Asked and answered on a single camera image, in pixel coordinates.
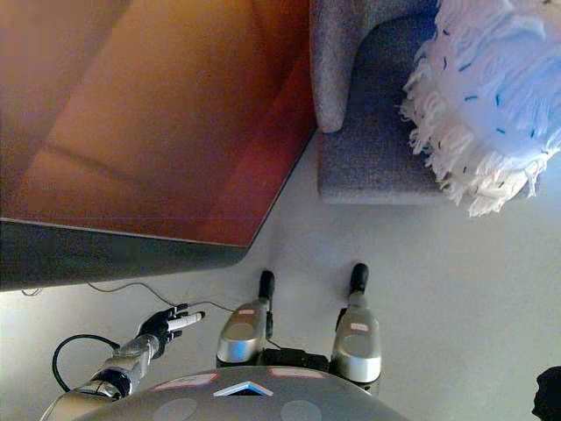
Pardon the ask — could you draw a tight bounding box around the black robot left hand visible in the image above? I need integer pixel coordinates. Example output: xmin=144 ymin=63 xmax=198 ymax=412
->
xmin=138 ymin=305 xmax=206 ymax=352

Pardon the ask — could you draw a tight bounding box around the white fringed pillow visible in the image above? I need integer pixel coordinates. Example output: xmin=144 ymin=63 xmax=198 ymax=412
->
xmin=398 ymin=0 xmax=561 ymax=218

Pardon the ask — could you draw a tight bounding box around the grey fabric armchair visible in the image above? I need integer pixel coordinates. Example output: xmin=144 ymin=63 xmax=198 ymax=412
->
xmin=309 ymin=0 xmax=561 ymax=206

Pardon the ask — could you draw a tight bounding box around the wooden table with dark edge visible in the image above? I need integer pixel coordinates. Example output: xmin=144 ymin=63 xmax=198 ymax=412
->
xmin=0 ymin=0 xmax=319 ymax=293

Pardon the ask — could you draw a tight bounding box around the silver robot right leg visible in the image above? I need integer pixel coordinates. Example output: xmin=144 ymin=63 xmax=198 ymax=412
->
xmin=329 ymin=262 xmax=382 ymax=387

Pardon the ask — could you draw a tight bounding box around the thin black floor cable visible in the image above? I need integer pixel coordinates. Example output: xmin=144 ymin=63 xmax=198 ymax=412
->
xmin=21 ymin=282 xmax=281 ymax=350

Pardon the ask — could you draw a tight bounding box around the silver robot left leg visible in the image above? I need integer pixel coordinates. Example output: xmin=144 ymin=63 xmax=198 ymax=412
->
xmin=216 ymin=270 xmax=276 ymax=368

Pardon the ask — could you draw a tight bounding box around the grey robot torso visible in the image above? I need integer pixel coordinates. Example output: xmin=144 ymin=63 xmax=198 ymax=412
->
xmin=74 ymin=348 xmax=411 ymax=421

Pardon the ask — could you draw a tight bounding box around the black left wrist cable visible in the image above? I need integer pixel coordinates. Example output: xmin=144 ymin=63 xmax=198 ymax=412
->
xmin=52 ymin=334 xmax=122 ymax=393

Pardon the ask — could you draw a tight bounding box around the silver robot leg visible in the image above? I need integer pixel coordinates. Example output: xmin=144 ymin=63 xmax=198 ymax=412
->
xmin=329 ymin=262 xmax=382 ymax=387
xmin=216 ymin=270 xmax=276 ymax=368

